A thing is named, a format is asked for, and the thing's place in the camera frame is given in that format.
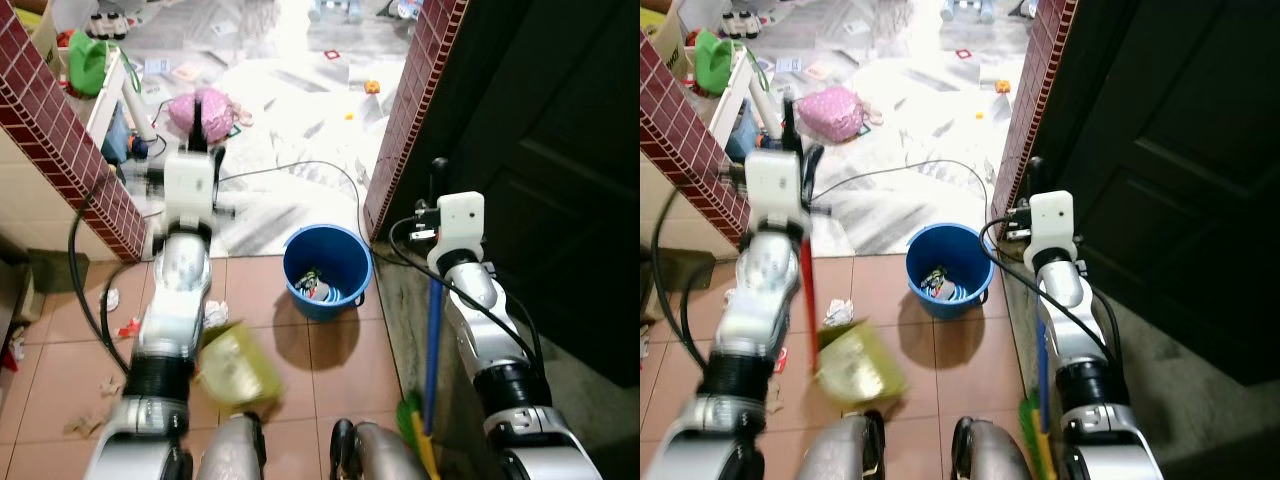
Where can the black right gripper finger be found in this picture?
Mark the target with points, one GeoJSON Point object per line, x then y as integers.
{"type": "Point", "coordinates": [815, 170]}
{"type": "Point", "coordinates": [219, 160]}

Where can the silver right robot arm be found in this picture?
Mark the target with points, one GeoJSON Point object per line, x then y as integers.
{"type": "Point", "coordinates": [490, 320]}
{"type": "Point", "coordinates": [1085, 320]}

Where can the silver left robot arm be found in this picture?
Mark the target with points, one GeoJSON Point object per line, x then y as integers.
{"type": "Point", "coordinates": [755, 300]}
{"type": "Point", "coordinates": [170, 310]}

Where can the pink fabric bag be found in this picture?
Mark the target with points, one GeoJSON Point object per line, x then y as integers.
{"type": "Point", "coordinates": [838, 112]}
{"type": "Point", "coordinates": [185, 115]}

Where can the blue plastic bucket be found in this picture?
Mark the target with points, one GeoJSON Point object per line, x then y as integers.
{"type": "Point", "coordinates": [300, 290]}
{"type": "Point", "coordinates": [925, 290]}

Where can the crumpled white paper ball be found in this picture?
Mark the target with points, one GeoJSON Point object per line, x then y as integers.
{"type": "Point", "coordinates": [839, 312]}
{"type": "Point", "coordinates": [216, 314]}

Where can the green bag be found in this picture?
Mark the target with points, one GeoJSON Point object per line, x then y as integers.
{"type": "Point", "coordinates": [718, 60]}
{"type": "Point", "coordinates": [90, 62]}

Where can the dark panelled door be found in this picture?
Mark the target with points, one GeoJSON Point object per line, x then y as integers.
{"type": "Point", "coordinates": [1180, 150]}
{"type": "Point", "coordinates": [560, 150]}

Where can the small white paper scrap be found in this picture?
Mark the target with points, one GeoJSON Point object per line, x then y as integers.
{"type": "Point", "coordinates": [110, 298]}

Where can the red paper scrap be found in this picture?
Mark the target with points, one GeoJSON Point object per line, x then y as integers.
{"type": "Point", "coordinates": [128, 327]}

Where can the robot right leg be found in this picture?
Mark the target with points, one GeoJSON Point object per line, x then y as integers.
{"type": "Point", "coordinates": [990, 455]}
{"type": "Point", "coordinates": [375, 455]}

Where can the robot leg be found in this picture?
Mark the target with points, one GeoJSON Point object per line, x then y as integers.
{"type": "Point", "coordinates": [990, 455]}
{"type": "Point", "coordinates": [838, 450]}
{"type": "Point", "coordinates": [232, 450]}
{"type": "Point", "coordinates": [375, 455]}

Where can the brown paper scrap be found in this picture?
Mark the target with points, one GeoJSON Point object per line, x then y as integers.
{"type": "Point", "coordinates": [82, 424]}
{"type": "Point", "coordinates": [110, 385]}

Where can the robot left leg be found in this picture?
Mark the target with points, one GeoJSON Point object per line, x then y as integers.
{"type": "Point", "coordinates": [232, 450]}
{"type": "Point", "coordinates": [838, 450]}

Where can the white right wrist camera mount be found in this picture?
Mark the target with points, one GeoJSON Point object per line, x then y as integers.
{"type": "Point", "coordinates": [460, 225]}
{"type": "Point", "coordinates": [1050, 222]}

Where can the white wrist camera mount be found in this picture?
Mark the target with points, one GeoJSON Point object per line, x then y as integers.
{"type": "Point", "coordinates": [460, 225]}
{"type": "Point", "coordinates": [775, 190]}
{"type": "Point", "coordinates": [1050, 222]}
{"type": "Point", "coordinates": [190, 190]}

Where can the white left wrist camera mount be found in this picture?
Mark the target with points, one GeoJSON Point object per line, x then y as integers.
{"type": "Point", "coordinates": [190, 190]}
{"type": "Point", "coordinates": [775, 190]}

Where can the white furniture frame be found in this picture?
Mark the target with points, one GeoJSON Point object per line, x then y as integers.
{"type": "Point", "coordinates": [762, 100]}
{"type": "Point", "coordinates": [135, 105]}

